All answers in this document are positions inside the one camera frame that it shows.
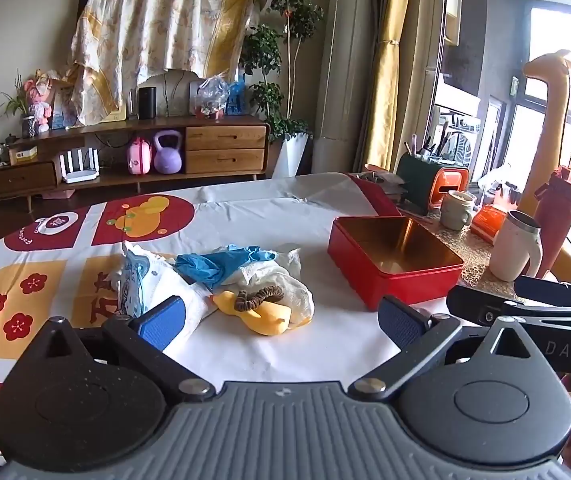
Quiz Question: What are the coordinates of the pink doll bouquet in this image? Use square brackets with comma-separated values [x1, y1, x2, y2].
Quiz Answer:
[24, 70, 66, 133]

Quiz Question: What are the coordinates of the white tumbler mug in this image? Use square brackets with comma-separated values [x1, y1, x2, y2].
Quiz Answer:
[489, 210, 543, 282]

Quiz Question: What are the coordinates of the white planter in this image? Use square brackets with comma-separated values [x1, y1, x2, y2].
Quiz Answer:
[270, 132, 311, 179]

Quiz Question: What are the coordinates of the purple kettlebell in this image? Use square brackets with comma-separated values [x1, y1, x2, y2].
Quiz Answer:
[152, 130, 184, 175]

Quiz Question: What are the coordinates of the set of cosmetic brushes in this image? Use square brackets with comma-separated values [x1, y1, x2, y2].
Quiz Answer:
[403, 120, 466, 158]

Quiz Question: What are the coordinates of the yellow soft cloth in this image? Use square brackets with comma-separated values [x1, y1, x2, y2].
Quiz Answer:
[212, 287, 295, 337]

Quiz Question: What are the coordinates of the pink stick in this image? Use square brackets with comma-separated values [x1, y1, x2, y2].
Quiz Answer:
[395, 207, 433, 224]

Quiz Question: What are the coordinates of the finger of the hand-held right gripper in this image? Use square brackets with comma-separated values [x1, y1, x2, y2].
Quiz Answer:
[447, 285, 571, 332]
[514, 275, 571, 306]

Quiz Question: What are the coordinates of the orange packet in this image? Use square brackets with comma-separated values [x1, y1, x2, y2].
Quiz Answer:
[469, 203, 509, 246]

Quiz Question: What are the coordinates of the white router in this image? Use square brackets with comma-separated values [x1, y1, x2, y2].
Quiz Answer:
[59, 147, 102, 184]

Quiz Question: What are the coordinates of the yellow giraffe plush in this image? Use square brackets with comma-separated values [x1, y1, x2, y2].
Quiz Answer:
[515, 49, 571, 221]

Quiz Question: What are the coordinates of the yellow tissue box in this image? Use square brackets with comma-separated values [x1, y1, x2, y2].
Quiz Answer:
[9, 145, 38, 166]

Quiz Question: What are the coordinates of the black cylinder speaker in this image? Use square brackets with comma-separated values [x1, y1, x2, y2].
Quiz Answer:
[138, 86, 158, 121]

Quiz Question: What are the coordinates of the yellow curtain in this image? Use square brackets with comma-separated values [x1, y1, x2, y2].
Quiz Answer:
[365, 0, 419, 173]

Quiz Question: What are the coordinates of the floral yellow white sheet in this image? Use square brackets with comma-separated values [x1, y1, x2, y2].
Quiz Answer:
[68, 0, 266, 126]

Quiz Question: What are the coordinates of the small potted plant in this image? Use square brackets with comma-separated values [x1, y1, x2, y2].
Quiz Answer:
[2, 72, 41, 138]

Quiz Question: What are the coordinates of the red tin box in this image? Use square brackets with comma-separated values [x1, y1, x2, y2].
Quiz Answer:
[327, 215, 465, 310]

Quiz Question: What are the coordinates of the pale green mug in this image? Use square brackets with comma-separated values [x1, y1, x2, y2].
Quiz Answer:
[439, 190, 475, 231]

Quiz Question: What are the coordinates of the white washing machine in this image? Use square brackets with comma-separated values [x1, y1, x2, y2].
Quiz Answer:
[433, 105, 481, 168]

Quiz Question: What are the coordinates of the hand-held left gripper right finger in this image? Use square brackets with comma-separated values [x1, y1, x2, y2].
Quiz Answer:
[348, 295, 542, 403]

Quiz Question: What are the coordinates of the brown hair scrunchie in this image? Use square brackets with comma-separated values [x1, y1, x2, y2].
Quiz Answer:
[233, 285, 282, 313]

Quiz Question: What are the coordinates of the blue rubber glove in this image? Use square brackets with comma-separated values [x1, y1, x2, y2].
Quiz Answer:
[174, 244, 278, 291]

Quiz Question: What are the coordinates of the red water bottle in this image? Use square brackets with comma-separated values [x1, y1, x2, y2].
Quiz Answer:
[533, 165, 571, 279]

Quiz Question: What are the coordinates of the white standing air conditioner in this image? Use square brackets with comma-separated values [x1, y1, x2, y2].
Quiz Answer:
[313, 0, 381, 177]

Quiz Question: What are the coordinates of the clear plastic bag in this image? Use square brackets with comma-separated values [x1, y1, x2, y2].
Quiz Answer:
[192, 75, 229, 121]

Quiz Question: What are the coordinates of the stack of books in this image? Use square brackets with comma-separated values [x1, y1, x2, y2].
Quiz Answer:
[355, 170, 409, 200]

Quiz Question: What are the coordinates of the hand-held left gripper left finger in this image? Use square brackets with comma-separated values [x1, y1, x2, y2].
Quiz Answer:
[28, 295, 217, 405]

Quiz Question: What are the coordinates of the green potted tree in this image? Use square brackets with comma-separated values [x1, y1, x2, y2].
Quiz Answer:
[238, 0, 323, 143]

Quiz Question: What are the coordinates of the wooden television cabinet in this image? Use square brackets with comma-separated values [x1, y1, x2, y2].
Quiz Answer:
[0, 115, 272, 206]

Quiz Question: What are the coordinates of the green orange organizer box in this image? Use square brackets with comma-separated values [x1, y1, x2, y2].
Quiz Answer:
[395, 152, 471, 216]

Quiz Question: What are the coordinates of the white printed diaper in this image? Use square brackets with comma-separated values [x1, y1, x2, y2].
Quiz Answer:
[115, 240, 218, 352]

